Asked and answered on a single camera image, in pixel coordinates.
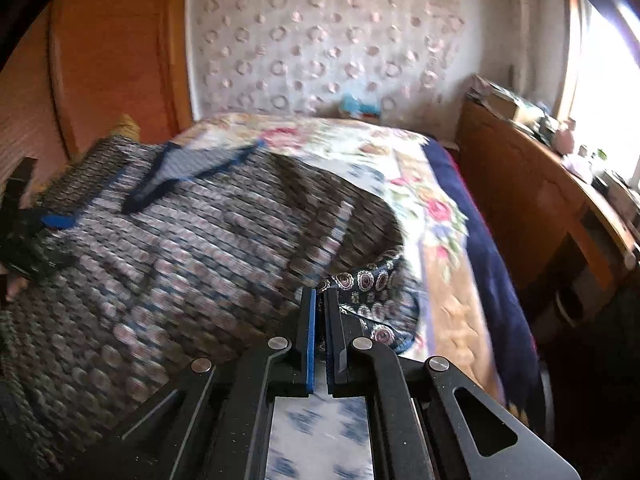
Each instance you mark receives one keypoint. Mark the sheer window curtain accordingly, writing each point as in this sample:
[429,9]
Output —
[530,35]

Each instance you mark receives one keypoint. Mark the circle patterned wall curtain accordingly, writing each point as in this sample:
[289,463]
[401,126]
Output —
[325,45]

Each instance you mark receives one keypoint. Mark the pink kettle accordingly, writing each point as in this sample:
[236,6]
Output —
[565,137]

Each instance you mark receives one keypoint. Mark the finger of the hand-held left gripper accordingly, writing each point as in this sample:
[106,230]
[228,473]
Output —
[57,220]

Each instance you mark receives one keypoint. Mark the light blue cloth bundle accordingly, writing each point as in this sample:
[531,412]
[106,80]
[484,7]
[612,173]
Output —
[357,105]

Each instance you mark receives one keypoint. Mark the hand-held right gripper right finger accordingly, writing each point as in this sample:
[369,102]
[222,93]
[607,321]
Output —
[330,350]

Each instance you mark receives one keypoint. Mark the wooden bedside cabinet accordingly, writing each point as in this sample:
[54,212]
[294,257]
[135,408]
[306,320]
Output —
[525,200]

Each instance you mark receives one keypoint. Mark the cardboard box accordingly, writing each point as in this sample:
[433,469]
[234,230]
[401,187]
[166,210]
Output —
[502,106]

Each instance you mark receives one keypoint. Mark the window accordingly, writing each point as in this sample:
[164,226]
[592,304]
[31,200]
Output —
[607,85]

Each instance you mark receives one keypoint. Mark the stack of books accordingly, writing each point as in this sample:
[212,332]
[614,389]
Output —
[480,87]

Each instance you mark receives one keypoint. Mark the person's left hand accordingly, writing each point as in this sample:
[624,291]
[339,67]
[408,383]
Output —
[11,287]

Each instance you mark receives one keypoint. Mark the navy blue blanket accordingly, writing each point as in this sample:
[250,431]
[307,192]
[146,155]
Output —
[495,260]

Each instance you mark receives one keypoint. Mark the yellow patterned folded cloth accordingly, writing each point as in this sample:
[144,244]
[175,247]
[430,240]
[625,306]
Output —
[125,127]

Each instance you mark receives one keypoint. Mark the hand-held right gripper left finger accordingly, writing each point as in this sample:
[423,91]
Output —
[310,345]

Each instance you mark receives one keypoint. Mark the pink floral blanket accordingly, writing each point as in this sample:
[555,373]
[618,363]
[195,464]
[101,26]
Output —
[440,210]

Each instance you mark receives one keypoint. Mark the wooden wardrobe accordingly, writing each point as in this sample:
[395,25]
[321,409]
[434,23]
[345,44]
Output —
[115,50]

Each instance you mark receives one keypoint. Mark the navy medallion patterned garment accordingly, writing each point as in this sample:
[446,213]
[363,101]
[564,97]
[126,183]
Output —
[200,285]

